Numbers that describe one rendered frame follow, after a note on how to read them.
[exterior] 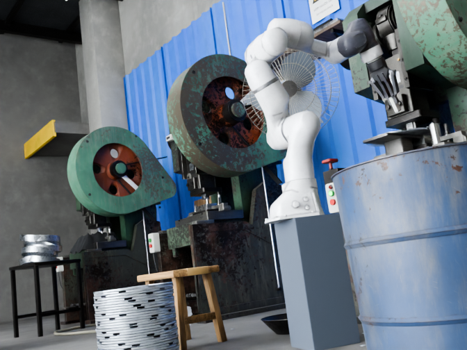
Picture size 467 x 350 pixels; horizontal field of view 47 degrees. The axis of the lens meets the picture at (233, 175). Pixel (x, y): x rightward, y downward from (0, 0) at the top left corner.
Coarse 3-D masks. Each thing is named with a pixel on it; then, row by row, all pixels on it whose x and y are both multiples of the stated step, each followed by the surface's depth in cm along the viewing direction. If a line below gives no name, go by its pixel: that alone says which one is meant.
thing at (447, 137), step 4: (444, 124) 238; (448, 128) 238; (448, 132) 236; (456, 132) 232; (460, 132) 231; (464, 132) 232; (444, 136) 237; (448, 136) 235; (452, 136) 233; (456, 136) 231; (460, 136) 230; (464, 136) 228; (444, 140) 237; (448, 140) 236; (456, 140) 231; (460, 140) 230; (464, 140) 228
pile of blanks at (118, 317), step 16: (144, 288) 188; (96, 304) 191; (112, 304) 186; (128, 304) 185; (144, 304) 187; (160, 304) 190; (96, 320) 192; (112, 320) 186; (128, 320) 185; (144, 320) 186; (160, 320) 188; (176, 320) 198; (112, 336) 192; (128, 336) 184; (144, 336) 185; (160, 336) 188; (176, 336) 194
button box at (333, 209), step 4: (328, 184) 246; (332, 184) 244; (328, 188) 246; (328, 192) 246; (328, 196) 246; (328, 200) 246; (336, 200) 242; (328, 204) 246; (336, 204) 242; (332, 208) 244; (336, 208) 242; (332, 212) 244; (336, 212) 245
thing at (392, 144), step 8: (376, 136) 231; (384, 136) 228; (392, 136) 231; (400, 136) 233; (408, 136) 235; (416, 136) 239; (384, 144) 242; (392, 144) 239; (400, 144) 236; (408, 144) 237; (392, 152) 239; (400, 152) 236
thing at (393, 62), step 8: (392, 56) 250; (392, 64) 250; (400, 64) 247; (400, 72) 247; (400, 80) 247; (400, 88) 247; (400, 96) 243; (408, 96) 244; (416, 96) 245; (424, 96) 249; (384, 104) 254; (400, 104) 243; (408, 104) 244; (416, 104) 243; (424, 104) 247; (392, 112) 247; (400, 112) 244; (408, 112) 244
